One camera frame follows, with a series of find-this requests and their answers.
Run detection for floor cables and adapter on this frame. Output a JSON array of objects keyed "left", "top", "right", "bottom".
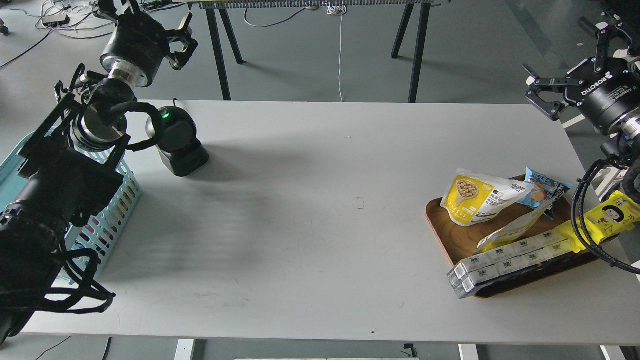
[{"left": 0, "top": 0, "right": 188, "bottom": 71}]

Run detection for clear boxed snack upper pack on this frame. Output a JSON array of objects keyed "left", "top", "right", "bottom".
[{"left": 446, "top": 230, "right": 573, "bottom": 284}]

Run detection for light blue plastic basket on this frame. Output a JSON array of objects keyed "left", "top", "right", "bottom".
[{"left": 0, "top": 134, "right": 142, "bottom": 278}]

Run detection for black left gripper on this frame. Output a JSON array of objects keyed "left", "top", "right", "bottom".
[{"left": 100, "top": 13, "right": 199, "bottom": 88}]

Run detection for white yellow flat pouch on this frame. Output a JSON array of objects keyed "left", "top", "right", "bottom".
[{"left": 474, "top": 194, "right": 564, "bottom": 255}]

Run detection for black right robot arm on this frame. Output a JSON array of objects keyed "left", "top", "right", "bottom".
[{"left": 523, "top": 0, "right": 640, "bottom": 275}]

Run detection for black barcode scanner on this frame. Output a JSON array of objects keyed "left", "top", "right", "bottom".
[{"left": 145, "top": 105, "right": 210, "bottom": 177}]

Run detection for yellow white chickpea snack bag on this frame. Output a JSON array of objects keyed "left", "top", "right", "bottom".
[{"left": 439, "top": 168, "right": 534, "bottom": 227}]

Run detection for blue snack packet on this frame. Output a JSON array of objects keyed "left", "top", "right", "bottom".
[{"left": 516, "top": 166, "right": 573, "bottom": 210}]

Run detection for yellow cartoon face snack packet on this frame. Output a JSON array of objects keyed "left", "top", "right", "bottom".
[{"left": 554, "top": 190, "right": 640, "bottom": 253}]

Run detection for black trestle table legs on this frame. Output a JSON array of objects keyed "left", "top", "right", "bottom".
[{"left": 179, "top": 0, "right": 444, "bottom": 103}]

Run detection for white hanging cable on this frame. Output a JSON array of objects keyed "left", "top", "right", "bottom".
[{"left": 327, "top": 5, "right": 348, "bottom": 103}]

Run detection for clear boxed snack pack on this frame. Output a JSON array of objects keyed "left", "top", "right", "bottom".
[
  {"left": 446, "top": 230, "right": 573, "bottom": 284},
  {"left": 446, "top": 237, "right": 574, "bottom": 299}
]

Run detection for clear boxed snack lower pack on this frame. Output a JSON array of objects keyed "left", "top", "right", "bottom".
[{"left": 446, "top": 237, "right": 574, "bottom": 299}]

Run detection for brown wooden tray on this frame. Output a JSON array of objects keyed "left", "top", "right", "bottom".
[{"left": 425, "top": 198, "right": 597, "bottom": 299}]

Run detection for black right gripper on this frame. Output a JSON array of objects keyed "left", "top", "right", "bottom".
[{"left": 523, "top": 7, "right": 640, "bottom": 137}]

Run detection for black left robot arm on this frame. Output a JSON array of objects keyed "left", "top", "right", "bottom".
[{"left": 1, "top": 0, "right": 210, "bottom": 341}]

